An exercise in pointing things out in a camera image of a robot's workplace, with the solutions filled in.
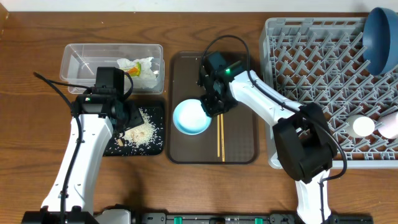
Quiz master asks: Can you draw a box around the wooden chopstick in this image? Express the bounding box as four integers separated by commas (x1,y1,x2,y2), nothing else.
220,114,226,162
216,115,221,157

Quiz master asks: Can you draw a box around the light blue bowl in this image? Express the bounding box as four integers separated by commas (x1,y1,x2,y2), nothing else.
172,99,211,135

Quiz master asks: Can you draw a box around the white tissue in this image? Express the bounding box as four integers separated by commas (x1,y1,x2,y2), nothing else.
116,57,159,88

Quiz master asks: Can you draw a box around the yellow green snack wrapper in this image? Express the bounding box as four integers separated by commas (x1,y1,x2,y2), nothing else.
127,62,141,77

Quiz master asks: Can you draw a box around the white cup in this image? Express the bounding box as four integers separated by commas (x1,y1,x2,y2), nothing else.
346,114,375,138

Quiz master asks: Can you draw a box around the dark blue plate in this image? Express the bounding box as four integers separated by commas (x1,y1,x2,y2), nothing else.
363,7,397,75

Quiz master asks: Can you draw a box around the pink cup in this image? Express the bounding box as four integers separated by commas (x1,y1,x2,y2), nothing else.
377,112,398,139

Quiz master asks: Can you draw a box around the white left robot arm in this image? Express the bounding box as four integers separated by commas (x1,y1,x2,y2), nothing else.
22,94,143,223

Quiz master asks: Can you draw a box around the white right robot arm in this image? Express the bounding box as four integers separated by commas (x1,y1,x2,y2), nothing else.
197,68,337,223

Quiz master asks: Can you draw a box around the grey dishwasher rack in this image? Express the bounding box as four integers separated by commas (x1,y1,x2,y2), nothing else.
259,17,397,169

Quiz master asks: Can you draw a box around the black plastic bin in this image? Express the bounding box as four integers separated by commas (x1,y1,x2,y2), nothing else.
102,100,165,157

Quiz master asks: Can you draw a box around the brown serving tray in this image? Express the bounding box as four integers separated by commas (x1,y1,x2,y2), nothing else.
167,52,259,164

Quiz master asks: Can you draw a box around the clear plastic bin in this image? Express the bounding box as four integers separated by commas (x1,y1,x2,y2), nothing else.
60,44,164,95

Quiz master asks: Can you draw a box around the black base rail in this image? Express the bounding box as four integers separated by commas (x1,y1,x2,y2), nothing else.
102,203,374,224

